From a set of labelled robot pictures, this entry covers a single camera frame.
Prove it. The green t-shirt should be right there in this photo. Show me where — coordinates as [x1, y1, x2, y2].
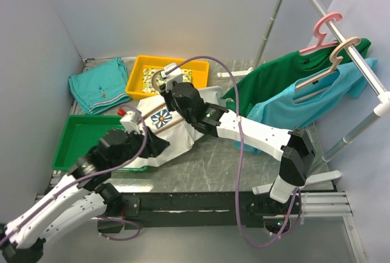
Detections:
[223, 47, 367, 126]

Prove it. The yellow plastic tray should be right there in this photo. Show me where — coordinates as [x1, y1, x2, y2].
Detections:
[125, 55, 210, 99]

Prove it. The green plastic tray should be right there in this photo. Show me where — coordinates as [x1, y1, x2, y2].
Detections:
[52, 114, 150, 173]

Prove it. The black base beam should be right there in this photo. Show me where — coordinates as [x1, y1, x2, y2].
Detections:
[104, 191, 289, 228]

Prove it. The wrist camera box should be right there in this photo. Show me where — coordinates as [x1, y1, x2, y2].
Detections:
[161, 63, 183, 92]
[117, 108, 144, 133]

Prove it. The pink hanger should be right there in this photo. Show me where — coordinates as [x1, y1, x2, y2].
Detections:
[299, 12, 343, 55]

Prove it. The metal clothes rack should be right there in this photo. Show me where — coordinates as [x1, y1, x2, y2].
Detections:
[217, 0, 390, 197]

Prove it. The aluminium rail frame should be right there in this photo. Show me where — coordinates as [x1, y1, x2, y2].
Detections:
[18, 57, 366, 263]

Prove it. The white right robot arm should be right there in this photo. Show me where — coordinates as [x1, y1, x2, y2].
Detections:
[160, 82, 316, 214]

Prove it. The beige hanger with shirt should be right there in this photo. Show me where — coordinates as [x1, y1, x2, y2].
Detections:
[296, 37, 361, 91]

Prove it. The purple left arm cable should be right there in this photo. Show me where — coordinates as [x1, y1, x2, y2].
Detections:
[0, 103, 149, 245]

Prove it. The teal folded t-shirt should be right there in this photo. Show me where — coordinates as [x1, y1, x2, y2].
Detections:
[68, 57, 131, 115]

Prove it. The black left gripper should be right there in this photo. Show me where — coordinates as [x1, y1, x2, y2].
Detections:
[110, 125, 170, 169]

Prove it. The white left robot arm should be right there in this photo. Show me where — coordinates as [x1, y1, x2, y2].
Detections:
[1, 128, 169, 262]

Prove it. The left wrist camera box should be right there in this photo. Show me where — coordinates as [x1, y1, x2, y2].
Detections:
[117, 108, 144, 133]

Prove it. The light blue t-shirt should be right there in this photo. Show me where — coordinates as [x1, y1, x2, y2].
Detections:
[233, 57, 378, 155]

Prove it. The lemon print folded cloth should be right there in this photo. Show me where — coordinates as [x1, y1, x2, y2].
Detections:
[142, 68, 192, 94]

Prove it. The white daisy print t-shirt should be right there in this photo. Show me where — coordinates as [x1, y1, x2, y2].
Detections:
[124, 85, 223, 168]

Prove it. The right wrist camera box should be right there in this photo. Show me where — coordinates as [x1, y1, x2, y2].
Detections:
[161, 63, 183, 92]

